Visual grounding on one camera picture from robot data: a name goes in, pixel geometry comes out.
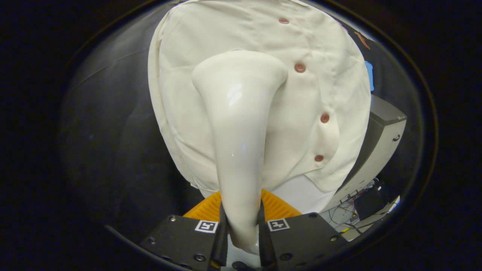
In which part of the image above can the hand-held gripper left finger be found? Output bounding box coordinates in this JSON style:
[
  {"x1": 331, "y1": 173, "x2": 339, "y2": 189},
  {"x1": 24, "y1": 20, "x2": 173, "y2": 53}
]
[{"x1": 139, "y1": 190, "x2": 229, "y2": 271}]

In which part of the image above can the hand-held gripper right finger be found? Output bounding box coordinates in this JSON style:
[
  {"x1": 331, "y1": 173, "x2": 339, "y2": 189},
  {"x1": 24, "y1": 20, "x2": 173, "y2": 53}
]
[{"x1": 257, "y1": 188, "x2": 349, "y2": 269}]

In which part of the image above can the cream button shirt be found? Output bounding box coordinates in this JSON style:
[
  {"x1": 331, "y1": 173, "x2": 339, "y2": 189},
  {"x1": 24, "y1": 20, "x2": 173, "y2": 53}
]
[{"x1": 148, "y1": 0, "x2": 372, "y2": 199}]

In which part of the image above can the white ironing board pad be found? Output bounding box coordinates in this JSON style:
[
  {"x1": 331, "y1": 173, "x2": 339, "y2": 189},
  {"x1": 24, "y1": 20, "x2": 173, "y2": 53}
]
[{"x1": 270, "y1": 174, "x2": 336, "y2": 215}]

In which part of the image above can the black box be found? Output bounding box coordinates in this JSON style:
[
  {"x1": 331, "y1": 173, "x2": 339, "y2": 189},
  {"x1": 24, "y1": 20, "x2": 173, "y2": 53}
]
[{"x1": 354, "y1": 186, "x2": 385, "y2": 221}]

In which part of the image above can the white flat board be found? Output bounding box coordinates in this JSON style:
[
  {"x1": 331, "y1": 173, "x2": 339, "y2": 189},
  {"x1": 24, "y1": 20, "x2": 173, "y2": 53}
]
[{"x1": 341, "y1": 196, "x2": 401, "y2": 241}]

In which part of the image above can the beige cabinet grey top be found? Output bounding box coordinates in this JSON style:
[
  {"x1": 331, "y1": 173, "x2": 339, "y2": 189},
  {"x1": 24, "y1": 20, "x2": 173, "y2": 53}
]
[{"x1": 320, "y1": 94, "x2": 408, "y2": 213}]

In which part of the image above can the black backdrop cloth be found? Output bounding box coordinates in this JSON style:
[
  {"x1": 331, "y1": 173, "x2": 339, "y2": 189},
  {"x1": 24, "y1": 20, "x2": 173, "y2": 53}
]
[{"x1": 58, "y1": 4, "x2": 426, "y2": 241}]

